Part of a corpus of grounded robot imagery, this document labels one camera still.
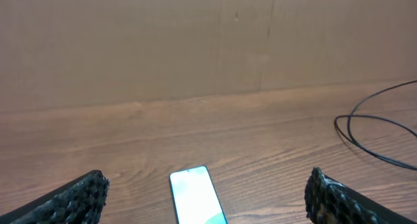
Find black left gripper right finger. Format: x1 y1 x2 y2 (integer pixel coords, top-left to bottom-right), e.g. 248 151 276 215
304 167 416 224

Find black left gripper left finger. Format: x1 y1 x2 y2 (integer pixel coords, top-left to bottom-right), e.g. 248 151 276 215
1 170 109 224

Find Samsung Galaxy smartphone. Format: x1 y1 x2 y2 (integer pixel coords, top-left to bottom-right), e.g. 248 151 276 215
169 165 228 224

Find black USB charging cable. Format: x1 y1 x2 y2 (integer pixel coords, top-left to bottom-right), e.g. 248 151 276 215
334 79 417 171

